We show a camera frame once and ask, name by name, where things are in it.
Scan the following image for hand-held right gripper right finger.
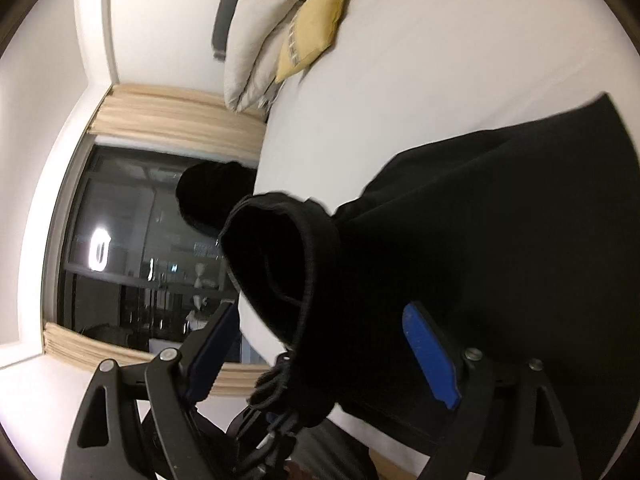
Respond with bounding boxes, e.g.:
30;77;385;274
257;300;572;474
402;302;583;480

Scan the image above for stacked cream pillows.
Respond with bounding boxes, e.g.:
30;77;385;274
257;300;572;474
223;0;326;113

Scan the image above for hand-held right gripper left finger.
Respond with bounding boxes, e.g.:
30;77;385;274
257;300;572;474
60;302;241;480

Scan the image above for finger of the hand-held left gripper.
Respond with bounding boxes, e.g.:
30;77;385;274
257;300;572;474
227;402;303;476

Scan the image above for black pants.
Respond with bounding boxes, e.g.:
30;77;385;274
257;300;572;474
219;91;640;461

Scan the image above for yellow cushion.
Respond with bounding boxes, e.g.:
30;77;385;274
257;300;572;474
275;0;351;83

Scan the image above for white bed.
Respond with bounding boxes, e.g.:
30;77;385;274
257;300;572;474
240;0;640;480

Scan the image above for grey upholstered headboard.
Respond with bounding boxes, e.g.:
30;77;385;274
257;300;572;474
211;0;261;61

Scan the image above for dark window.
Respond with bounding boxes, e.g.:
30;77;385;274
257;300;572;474
42;132;261;361

